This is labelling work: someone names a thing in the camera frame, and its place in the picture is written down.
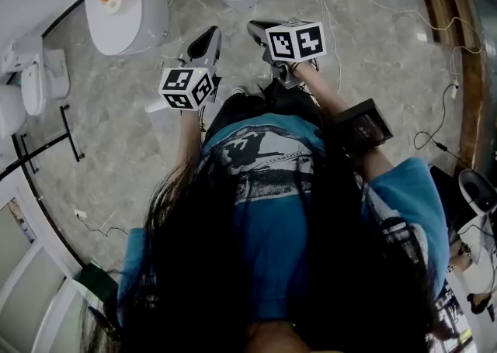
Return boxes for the small white toilet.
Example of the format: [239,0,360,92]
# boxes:
[21,48,71,116]

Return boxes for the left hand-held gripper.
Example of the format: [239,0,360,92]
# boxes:
[158,25,223,112]

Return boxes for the black cable with white plug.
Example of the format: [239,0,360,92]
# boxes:
[73,208,129,238]

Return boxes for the black box on forearm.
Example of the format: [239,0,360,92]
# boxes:
[333,98,394,149]

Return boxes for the white wall box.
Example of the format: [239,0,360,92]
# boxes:
[0,35,43,75]

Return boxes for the person's left forearm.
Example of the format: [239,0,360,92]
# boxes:
[176,109,207,174]

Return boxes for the long white cable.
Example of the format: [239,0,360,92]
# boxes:
[318,0,485,95]

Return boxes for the person's black trousers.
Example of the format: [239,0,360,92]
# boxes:
[203,79,325,143]

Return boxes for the curved wooden step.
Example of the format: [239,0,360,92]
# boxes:
[421,0,486,174]

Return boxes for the person's right forearm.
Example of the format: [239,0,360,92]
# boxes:
[294,60,397,185]

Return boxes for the white framed glass door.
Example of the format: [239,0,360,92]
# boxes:
[0,180,85,353]

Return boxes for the person's blue printed T-shirt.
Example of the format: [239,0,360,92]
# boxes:
[116,112,451,324]

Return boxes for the black cable with adapter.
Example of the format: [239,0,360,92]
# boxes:
[413,81,463,161]

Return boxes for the large white closed toilet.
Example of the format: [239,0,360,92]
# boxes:
[83,0,171,57]

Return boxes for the dark green mat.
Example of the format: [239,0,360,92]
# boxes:
[75,261,120,306]

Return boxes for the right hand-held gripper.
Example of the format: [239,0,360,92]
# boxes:
[247,18,325,91]

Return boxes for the black metal rack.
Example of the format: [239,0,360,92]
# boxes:
[0,105,85,182]

